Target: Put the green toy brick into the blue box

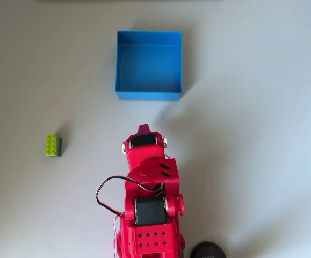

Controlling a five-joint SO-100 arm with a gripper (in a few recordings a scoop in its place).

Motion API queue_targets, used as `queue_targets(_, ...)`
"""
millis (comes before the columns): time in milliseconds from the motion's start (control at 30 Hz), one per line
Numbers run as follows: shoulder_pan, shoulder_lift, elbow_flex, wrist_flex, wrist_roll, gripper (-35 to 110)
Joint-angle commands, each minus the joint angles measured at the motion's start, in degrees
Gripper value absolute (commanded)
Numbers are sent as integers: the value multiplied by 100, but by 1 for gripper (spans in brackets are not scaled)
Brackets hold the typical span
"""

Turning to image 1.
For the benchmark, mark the green lego brick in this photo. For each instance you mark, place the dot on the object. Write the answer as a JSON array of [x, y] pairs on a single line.
[[51, 145]]

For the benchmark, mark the red robot arm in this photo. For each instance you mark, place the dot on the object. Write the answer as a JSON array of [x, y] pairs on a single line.
[[150, 233]]

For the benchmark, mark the blue plastic box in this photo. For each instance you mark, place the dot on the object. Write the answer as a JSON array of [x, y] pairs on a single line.
[[147, 67]]

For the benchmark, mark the black gooseneck stand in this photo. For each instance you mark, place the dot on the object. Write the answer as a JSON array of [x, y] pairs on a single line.
[[207, 251]]

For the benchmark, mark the red gripper with motor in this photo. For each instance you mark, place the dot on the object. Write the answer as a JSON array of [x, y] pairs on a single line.
[[144, 155]]

